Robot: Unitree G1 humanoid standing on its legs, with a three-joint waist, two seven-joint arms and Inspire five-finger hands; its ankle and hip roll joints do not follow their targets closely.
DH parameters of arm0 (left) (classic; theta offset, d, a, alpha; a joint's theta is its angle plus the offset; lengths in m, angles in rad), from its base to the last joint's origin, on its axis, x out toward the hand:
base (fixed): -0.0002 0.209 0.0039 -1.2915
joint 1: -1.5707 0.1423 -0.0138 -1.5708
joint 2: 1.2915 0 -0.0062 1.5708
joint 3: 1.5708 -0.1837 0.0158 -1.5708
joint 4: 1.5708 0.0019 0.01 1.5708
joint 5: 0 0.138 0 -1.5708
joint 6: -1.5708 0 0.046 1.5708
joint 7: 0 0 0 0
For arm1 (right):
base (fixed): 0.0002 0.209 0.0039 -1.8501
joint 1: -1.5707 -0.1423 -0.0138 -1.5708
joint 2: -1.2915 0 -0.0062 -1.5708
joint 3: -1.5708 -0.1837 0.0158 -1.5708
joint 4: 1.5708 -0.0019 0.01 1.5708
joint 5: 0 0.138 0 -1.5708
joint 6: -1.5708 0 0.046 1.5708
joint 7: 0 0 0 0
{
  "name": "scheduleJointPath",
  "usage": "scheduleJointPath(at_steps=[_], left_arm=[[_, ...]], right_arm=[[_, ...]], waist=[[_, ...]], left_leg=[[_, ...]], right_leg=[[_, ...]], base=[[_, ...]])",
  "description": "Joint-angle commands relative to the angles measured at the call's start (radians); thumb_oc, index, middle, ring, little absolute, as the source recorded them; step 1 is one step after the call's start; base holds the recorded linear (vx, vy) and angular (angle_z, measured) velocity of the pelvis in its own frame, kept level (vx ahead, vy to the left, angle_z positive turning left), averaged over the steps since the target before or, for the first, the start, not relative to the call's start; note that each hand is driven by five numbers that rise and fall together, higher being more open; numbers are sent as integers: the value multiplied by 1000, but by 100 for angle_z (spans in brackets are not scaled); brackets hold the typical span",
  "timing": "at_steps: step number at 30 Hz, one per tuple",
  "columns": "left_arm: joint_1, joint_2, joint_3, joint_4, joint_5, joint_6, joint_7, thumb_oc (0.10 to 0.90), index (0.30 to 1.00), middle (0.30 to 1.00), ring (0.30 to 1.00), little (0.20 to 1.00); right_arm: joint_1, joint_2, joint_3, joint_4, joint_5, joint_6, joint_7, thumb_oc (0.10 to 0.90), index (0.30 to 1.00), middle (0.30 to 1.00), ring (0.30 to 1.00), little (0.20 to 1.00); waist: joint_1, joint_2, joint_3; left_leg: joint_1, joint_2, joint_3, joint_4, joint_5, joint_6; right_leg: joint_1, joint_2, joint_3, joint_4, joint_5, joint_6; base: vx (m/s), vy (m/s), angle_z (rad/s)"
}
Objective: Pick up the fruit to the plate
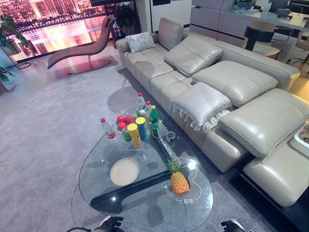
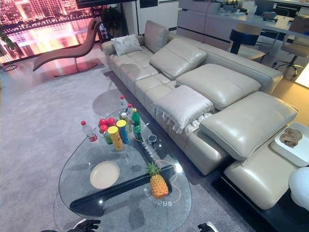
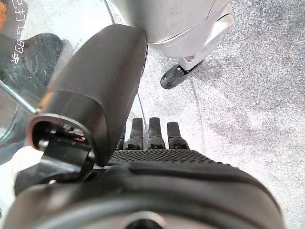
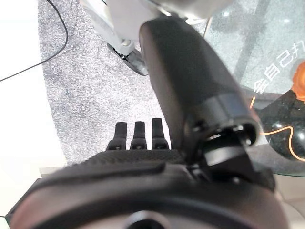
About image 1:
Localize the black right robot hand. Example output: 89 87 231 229
221 219 243 232

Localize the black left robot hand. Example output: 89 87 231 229
94 216 124 232

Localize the cream round plate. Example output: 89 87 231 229
110 158 140 186

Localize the glass coffee table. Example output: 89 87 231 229
78 106 214 232

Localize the pineapple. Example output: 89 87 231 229
166 159 191 196

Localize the yellow chips can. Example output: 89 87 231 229
127 123 143 148

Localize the red-label water bottle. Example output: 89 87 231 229
100 117 117 140

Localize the blue chips can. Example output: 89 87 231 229
135 116 150 142

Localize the green soda bottle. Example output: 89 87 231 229
150 105 161 131

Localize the white tray with items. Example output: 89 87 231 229
294 124 309 152

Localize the clear water bottle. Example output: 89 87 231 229
136 92 146 116
144 101 153 121

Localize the fringed beige throw pillow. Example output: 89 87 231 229
169 82 233 131

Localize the beige leather sofa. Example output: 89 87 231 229
115 17 309 208

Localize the brown lounge chair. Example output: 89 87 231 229
47 16 117 74

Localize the green leafy plant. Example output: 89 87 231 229
0 66 15 95

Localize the white patterned throw pillow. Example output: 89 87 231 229
125 32 156 54

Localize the large city video screen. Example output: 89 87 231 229
0 0 136 57

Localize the white counter table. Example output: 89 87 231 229
189 4 309 48

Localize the potted green plant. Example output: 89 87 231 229
0 14 32 70

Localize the black robot wrist cable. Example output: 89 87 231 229
67 226 96 232

